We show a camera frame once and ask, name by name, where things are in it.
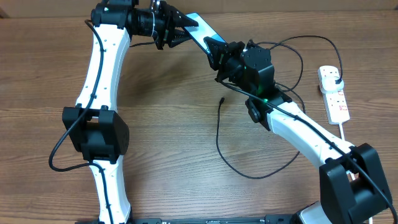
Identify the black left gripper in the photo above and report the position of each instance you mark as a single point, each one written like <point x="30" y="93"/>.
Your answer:
<point x="177" y="19"/>

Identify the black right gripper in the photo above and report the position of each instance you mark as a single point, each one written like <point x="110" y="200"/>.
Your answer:
<point x="221" y="55"/>

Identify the blue Galaxy smartphone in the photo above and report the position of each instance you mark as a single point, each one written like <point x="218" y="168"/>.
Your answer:
<point x="203" y="30"/>

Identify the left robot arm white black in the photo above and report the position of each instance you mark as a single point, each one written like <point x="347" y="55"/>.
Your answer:
<point x="93" y="124"/>

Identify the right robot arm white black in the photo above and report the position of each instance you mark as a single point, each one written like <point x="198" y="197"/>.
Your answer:
<point x="353" y="186"/>

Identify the white charger plug adapter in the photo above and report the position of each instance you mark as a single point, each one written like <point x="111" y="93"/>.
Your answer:
<point x="330" y="85"/>

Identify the white power strip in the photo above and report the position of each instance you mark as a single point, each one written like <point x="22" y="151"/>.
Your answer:
<point x="335" y="103"/>

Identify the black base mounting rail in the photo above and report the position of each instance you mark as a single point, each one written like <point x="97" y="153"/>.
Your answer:
<point x="268" y="219"/>

